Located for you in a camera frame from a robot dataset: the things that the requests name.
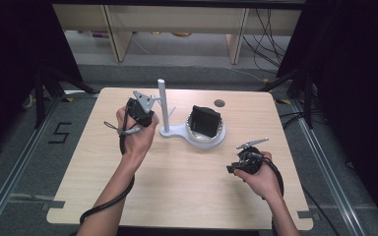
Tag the person's right hand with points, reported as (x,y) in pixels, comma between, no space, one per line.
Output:
(265,180)

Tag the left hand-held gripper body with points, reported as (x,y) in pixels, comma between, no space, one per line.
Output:
(140,111)

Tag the person's left hand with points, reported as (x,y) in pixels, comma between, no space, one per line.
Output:
(136,141)

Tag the light wooden shelf unit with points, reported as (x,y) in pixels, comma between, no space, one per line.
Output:
(177,19)

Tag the black leather wallet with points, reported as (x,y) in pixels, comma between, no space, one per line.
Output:
(206,120)

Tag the aluminium floor rail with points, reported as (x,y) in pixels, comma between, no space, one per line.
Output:
(325,164)
(13,170)

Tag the white key stand with tray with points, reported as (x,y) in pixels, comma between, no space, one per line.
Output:
(164,108)

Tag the grey tape strip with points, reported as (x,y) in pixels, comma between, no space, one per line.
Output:
(54,205)
(308,214)

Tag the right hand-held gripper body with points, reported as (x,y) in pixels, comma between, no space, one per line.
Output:
(251,160)

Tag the dark round table grommet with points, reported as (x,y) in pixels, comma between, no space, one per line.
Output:
(219,103)

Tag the black curtain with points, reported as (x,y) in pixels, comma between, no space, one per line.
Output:
(19,49)
(357,82)

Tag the black metal stand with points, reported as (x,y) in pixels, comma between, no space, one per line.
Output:
(308,98)
(39,98)

